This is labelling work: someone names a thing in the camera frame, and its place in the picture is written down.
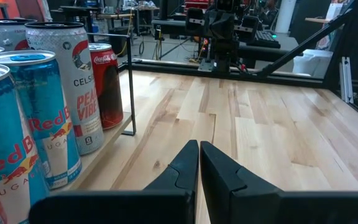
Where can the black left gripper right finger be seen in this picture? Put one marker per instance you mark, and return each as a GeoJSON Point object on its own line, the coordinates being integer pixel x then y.
{"type": "Point", "coordinates": [244, 205]}

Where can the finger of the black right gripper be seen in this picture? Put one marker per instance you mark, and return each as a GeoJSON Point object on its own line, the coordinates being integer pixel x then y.
{"type": "Point", "coordinates": [217, 29]}
{"type": "Point", "coordinates": [231, 29]}

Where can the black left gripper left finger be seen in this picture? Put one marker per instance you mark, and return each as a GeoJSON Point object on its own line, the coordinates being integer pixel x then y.
{"type": "Point", "coordinates": [166, 205]}

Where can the red soda can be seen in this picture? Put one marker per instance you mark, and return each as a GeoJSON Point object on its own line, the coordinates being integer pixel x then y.
{"type": "Point", "coordinates": [107, 90]}

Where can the white Celsius can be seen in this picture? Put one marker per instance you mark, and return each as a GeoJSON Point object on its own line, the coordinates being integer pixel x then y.
{"type": "Point", "coordinates": [5, 34]}
{"type": "Point", "coordinates": [79, 93]}

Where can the silver sugar-free Red Bull can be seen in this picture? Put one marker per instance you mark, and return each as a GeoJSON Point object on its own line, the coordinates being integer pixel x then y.
{"type": "Point", "coordinates": [48, 124]}
{"type": "Point", "coordinates": [5, 140]}

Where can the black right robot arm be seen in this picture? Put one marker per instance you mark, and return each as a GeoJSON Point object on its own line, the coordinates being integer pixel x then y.
{"type": "Point", "coordinates": [222, 53]}

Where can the black keyboard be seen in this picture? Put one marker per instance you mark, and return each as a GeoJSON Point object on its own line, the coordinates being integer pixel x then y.
{"type": "Point", "coordinates": [266, 39]}

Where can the dark grey desk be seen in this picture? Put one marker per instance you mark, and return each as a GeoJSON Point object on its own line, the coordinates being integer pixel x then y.
{"type": "Point", "coordinates": [269, 53]}

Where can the black desk beam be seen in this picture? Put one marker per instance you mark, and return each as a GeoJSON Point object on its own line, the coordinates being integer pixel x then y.
{"type": "Point", "coordinates": [306, 40]}

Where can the black bin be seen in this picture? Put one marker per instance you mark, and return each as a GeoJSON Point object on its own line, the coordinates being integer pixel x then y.
{"type": "Point", "coordinates": [118, 40]}

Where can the light wooden desk top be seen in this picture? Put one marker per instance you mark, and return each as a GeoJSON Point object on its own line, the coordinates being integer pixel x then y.
{"type": "Point", "coordinates": [322, 21]}

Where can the black work table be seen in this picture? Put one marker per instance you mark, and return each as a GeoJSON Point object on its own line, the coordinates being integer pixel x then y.
{"type": "Point", "coordinates": [73, 12]}

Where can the silver aluminium extrusion piece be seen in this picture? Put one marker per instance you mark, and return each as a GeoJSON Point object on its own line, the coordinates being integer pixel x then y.
{"type": "Point", "coordinates": [346, 81]}

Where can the orange panel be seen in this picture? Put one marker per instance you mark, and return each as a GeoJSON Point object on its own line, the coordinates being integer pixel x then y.
{"type": "Point", "coordinates": [8, 7]}

